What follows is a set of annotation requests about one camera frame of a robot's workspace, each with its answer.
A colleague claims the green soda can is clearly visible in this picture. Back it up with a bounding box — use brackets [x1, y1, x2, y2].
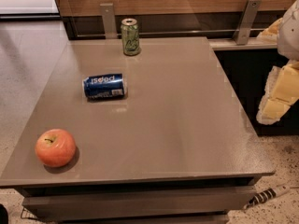
[121, 18, 141, 56]

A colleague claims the blue pepsi can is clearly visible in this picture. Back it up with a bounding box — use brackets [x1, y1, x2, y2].
[82, 74, 127, 99]

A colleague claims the striped white power strip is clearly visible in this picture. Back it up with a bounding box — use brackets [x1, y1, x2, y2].
[243, 185, 291, 210]

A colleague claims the grey drawer cabinet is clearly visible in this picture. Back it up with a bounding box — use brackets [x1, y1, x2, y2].
[14, 175, 262, 224]

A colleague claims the red apple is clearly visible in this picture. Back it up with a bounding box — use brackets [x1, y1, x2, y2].
[35, 129, 76, 168]

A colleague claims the metal bracket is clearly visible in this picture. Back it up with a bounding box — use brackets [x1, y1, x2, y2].
[100, 3, 118, 39]
[233, 0, 262, 45]

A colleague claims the right metal bracket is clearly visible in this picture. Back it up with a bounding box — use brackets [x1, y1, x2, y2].
[233, 0, 262, 45]

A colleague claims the left metal bracket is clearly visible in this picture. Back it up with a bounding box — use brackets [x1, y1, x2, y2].
[100, 3, 118, 39]

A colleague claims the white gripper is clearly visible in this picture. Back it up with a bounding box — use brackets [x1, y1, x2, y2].
[256, 0, 299, 125]

